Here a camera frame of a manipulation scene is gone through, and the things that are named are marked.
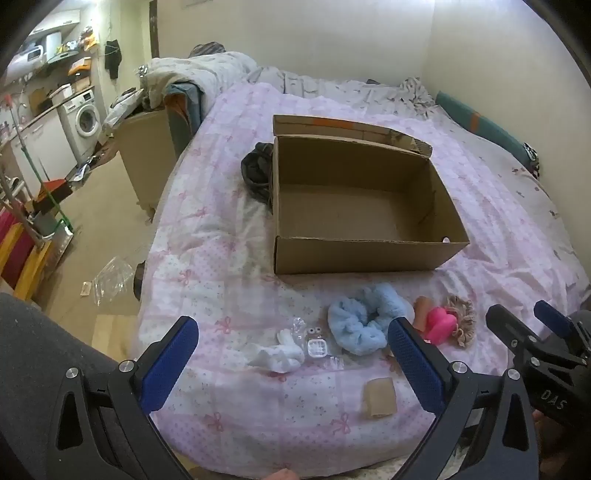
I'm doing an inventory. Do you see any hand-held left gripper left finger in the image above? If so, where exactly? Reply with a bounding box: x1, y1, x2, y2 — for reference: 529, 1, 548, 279
46, 316, 199, 480

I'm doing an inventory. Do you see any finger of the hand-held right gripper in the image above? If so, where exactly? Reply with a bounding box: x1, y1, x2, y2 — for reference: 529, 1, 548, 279
486, 305, 546, 365
534, 300, 585, 354

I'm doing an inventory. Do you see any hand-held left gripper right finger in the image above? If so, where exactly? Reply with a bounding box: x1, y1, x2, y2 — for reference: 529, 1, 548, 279
388, 318, 539, 480

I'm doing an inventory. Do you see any beige curly scrunchie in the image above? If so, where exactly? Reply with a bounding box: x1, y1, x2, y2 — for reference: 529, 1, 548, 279
443, 295, 477, 349

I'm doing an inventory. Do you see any pink round puff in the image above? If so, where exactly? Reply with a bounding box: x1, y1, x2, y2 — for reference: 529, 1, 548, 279
422, 307, 459, 346

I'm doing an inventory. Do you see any tan square pad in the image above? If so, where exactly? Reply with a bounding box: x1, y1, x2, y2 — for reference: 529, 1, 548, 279
362, 377, 398, 418

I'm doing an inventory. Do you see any blue fluffy scrunchie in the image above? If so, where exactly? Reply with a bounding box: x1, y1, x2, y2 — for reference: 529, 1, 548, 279
328, 283, 415, 356

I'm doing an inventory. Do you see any white sock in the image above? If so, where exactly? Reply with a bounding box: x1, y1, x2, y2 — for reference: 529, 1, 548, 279
247, 329, 305, 374

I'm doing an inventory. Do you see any clear plastic packet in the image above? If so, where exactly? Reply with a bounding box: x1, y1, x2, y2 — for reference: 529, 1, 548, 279
290, 318, 309, 352

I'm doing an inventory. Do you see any brown cardboard box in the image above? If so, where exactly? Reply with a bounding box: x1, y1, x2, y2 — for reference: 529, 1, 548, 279
271, 114, 471, 276

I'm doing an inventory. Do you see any clear plastic bag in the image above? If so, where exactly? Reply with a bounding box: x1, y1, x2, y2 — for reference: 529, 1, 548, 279
92, 256, 137, 305

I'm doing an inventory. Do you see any small black object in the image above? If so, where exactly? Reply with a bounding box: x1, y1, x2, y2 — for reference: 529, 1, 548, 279
523, 143, 542, 178

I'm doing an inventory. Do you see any red and yellow rack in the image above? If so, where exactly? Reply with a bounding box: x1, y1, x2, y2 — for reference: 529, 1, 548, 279
0, 208, 51, 301

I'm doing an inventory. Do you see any teal long pillow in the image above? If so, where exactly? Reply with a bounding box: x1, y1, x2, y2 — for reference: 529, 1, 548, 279
435, 90, 541, 167

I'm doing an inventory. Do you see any tall cardboard carton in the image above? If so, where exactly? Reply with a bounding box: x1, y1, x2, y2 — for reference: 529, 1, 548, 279
115, 108, 178, 222

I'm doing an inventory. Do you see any dark grey cloth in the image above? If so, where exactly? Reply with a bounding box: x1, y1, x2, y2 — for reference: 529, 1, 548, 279
241, 142, 276, 213

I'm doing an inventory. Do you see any white kitchen cabinet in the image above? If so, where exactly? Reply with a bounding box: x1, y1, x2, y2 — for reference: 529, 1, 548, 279
11, 108, 77, 199

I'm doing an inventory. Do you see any orange and teal folded blanket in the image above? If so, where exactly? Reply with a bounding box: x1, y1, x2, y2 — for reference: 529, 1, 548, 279
166, 80, 208, 139

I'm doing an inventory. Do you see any white washing machine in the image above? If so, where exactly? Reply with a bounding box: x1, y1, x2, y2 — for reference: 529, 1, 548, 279
61, 90, 102, 160

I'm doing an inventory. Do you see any white crumpled comforter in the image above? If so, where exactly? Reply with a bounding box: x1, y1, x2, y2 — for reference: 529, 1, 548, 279
139, 51, 259, 112

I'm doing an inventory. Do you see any black hanging garment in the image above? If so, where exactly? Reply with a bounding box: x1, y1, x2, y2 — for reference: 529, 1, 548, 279
105, 39, 123, 80

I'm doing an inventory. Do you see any green-handled broom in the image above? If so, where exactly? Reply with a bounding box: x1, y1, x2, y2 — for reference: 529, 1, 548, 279
9, 97, 75, 236

